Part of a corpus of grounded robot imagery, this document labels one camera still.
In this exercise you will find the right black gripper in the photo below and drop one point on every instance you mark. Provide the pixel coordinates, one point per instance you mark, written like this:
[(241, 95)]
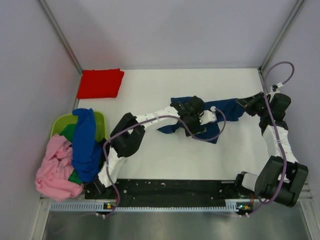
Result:
[(248, 103)]

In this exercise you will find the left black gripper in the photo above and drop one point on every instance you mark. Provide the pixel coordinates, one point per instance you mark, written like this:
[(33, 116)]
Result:
[(197, 123)]

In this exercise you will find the navy blue t shirt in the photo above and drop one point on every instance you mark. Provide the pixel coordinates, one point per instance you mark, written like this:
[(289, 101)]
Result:
[(229, 107)]

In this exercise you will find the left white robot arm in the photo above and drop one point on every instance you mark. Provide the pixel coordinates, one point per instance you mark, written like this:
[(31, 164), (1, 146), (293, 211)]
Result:
[(128, 134)]

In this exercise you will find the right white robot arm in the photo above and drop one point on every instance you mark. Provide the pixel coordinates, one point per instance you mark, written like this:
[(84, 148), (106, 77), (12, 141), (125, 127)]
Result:
[(282, 178)]

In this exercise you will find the folded red t shirt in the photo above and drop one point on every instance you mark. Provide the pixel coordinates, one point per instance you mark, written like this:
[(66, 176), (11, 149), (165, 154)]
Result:
[(98, 84)]

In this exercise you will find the bright blue t shirt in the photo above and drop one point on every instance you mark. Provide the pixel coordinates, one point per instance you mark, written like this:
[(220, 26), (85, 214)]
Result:
[(87, 154)]

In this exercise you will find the green t shirt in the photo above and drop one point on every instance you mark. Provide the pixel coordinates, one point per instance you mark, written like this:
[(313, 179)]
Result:
[(68, 132)]

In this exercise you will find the green plastic basket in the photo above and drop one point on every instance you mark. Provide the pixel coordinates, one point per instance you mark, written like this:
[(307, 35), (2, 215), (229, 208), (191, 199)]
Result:
[(62, 121)]

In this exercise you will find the pink t shirt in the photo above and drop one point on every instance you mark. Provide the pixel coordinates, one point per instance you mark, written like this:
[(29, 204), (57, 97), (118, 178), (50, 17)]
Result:
[(52, 178)]

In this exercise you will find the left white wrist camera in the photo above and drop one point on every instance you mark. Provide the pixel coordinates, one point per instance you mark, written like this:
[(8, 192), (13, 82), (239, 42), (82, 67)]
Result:
[(208, 116)]

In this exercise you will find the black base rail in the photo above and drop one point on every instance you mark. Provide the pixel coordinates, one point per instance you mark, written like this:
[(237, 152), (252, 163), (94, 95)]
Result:
[(168, 193)]

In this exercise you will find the right aluminium frame post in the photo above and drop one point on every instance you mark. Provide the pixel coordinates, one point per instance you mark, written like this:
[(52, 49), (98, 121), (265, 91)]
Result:
[(294, 13)]

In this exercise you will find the aluminium frame post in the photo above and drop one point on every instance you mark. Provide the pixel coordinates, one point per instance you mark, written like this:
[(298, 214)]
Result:
[(60, 35), (294, 13)]

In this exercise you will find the grey slotted cable duct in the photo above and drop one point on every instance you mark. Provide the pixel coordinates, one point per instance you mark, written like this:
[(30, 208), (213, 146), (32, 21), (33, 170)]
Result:
[(107, 207)]

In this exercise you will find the left aluminium frame post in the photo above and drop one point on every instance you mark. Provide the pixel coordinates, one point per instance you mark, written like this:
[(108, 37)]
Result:
[(60, 35)]

